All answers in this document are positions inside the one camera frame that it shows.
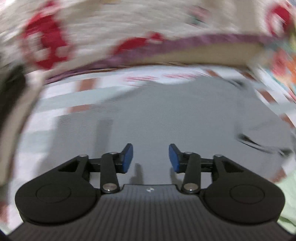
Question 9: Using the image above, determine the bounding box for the grey waffle-knit garment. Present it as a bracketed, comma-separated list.
[52, 77, 296, 186]

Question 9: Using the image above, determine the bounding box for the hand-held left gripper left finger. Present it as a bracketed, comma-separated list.
[58, 143, 134, 194]

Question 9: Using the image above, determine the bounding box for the light green cloth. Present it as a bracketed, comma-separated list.
[276, 174, 296, 232]

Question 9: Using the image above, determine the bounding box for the checked floor mat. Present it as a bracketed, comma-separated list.
[14, 66, 296, 183]

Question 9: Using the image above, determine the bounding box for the beige bed base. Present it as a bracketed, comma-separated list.
[99, 43, 264, 70]

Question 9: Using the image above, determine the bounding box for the floral blanket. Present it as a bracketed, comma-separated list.
[261, 35, 296, 102]

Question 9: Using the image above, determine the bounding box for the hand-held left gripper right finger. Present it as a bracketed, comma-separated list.
[168, 143, 244, 194]

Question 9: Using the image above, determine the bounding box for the red bear print quilt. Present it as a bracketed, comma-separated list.
[0, 0, 296, 86]

